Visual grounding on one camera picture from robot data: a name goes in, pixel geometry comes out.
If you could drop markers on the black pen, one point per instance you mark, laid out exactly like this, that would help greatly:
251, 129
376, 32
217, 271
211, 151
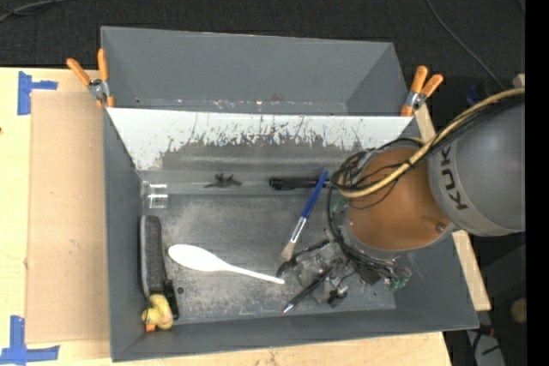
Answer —
305, 292

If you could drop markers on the black marker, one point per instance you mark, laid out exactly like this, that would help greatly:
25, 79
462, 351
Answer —
293, 183

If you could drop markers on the grey metal bin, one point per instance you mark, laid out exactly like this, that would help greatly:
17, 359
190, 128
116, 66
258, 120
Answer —
240, 223

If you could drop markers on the white plastic spoon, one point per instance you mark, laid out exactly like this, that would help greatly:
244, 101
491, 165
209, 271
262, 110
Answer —
195, 257

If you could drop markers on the small black toy figure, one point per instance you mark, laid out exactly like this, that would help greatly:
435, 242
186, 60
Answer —
224, 181

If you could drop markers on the yellow rubber duck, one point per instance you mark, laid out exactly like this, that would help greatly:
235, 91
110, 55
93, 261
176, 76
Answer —
158, 313

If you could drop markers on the clear plastic cube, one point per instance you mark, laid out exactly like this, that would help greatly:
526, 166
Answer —
155, 196

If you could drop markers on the brown cardboard board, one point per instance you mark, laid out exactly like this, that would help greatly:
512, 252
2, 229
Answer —
64, 205

